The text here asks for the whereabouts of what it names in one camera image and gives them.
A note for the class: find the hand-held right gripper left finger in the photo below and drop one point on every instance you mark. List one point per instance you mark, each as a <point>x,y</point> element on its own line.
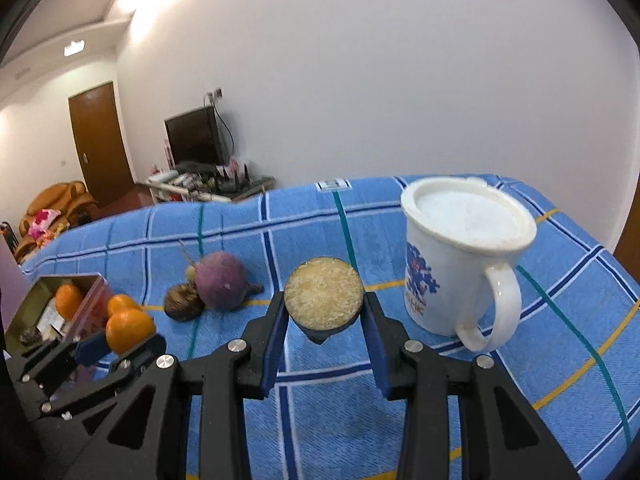
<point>274,340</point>

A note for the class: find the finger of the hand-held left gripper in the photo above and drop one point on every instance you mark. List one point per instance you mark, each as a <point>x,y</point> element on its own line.
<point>135,361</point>
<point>92,349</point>

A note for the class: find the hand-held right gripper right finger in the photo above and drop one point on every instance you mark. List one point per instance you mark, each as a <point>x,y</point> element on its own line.
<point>377,345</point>

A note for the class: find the orange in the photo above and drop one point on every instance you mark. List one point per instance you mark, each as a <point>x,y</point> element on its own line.
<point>121,304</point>
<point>131,331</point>
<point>67,301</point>

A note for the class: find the pink metal tin box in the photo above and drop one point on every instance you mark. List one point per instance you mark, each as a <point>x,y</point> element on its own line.
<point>95,305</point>

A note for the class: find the dark wrinkled passion fruit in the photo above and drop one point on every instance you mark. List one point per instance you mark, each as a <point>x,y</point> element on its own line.
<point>30,336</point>
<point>181,304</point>

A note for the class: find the cut dark-skinned taro piece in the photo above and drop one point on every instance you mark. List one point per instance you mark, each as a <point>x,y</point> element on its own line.
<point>322,290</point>

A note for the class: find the purple round turnip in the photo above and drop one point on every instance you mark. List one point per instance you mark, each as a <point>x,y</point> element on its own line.
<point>220,280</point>

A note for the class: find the small yellow-green fruit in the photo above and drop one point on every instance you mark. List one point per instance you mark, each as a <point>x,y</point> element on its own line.
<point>190,274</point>

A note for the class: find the printed paper leaflet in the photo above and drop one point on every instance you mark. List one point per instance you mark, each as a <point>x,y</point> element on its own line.
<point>50,317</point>

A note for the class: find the blue plaid blanket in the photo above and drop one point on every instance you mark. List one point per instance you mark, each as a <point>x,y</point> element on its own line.
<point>325,410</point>

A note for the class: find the white floral mug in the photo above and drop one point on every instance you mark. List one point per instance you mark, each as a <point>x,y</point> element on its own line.
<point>450,280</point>

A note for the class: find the purple tall bottle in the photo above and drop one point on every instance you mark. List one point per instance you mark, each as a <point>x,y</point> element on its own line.
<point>10,285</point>

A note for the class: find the pink floral cushion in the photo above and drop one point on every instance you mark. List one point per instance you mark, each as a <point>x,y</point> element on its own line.
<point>42,222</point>

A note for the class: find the orange leather sofa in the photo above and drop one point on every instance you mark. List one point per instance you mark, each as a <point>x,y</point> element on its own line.
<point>60,200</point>

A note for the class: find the white tv stand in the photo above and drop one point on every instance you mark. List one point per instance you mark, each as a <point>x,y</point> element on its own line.
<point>250,187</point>

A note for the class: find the black router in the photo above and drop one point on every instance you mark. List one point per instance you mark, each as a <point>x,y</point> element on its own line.
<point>227,180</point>

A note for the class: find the brown wooden door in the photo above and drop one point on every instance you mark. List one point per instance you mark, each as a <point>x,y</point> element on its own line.
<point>100,145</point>

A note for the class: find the black television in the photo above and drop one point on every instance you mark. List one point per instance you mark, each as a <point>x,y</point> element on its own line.
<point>192,137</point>

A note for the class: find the brown wooden wardrobe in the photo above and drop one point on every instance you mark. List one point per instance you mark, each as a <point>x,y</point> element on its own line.
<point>629,240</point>

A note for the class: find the square ceiling light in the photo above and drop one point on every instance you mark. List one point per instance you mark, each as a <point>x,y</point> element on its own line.
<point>74,47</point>

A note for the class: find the wall socket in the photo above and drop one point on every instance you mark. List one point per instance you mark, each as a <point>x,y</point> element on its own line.
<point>214,94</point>

